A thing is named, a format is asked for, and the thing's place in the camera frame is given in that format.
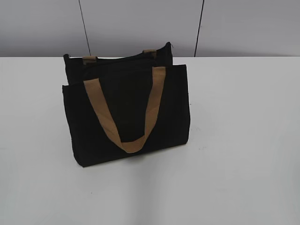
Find black tote bag tan handles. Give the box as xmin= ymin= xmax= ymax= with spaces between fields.
xmin=62 ymin=43 xmax=190 ymax=167

